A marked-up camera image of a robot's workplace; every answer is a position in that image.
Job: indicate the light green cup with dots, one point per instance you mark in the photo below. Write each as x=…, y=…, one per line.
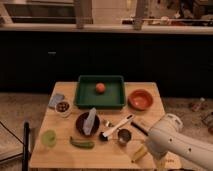
x=48, y=138

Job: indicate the red bowl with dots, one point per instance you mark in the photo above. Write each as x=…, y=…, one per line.
x=140, y=99

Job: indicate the wooden brush black edge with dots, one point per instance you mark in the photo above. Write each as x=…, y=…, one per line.
x=141, y=125

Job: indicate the grey folded cloth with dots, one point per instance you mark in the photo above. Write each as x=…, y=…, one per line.
x=89, y=121

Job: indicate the green pepper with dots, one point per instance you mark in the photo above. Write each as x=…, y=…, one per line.
x=81, y=144

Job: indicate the black chair back post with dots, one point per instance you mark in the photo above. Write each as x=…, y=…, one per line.
x=25, y=147

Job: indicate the yellow banana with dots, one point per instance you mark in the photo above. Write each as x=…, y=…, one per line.
x=139, y=153

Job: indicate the orange tomato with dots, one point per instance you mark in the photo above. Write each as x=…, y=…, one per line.
x=100, y=87

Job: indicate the small metal cup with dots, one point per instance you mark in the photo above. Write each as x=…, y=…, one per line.
x=124, y=136

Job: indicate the green plastic tray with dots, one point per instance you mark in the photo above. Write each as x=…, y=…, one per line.
x=86, y=95

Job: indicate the blue grey sponge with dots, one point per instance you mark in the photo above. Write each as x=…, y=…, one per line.
x=55, y=100

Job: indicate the dark brown plate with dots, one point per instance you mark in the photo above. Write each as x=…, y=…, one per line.
x=80, y=121

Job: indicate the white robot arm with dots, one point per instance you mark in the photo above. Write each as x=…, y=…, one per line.
x=165, y=136

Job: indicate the white bowl with brown contents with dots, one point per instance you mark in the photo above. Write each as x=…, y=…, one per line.
x=63, y=108

